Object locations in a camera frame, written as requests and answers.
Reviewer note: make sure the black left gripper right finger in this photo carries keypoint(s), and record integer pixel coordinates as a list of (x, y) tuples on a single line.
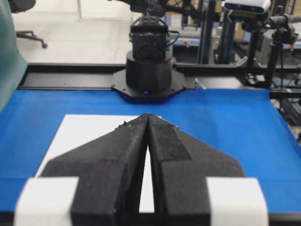
[(180, 165)]

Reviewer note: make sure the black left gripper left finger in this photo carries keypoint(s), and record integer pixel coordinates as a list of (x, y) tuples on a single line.
[(110, 171)]

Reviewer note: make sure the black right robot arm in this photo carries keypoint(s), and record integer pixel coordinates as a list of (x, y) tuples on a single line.
[(149, 67)]

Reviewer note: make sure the white foam board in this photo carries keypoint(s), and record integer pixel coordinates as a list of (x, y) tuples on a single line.
[(78, 129)]

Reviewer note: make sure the green backdrop curtain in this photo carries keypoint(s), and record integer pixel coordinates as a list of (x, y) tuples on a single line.
[(12, 63)]

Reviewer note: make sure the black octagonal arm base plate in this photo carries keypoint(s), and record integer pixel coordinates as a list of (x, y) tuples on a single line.
[(179, 83)]

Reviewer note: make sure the black aluminium frame rail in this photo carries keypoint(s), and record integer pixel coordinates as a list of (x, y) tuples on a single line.
[(99, 76)]

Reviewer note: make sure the grey depth camera on stand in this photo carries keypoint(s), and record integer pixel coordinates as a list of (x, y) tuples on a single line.
[(247, 11)]

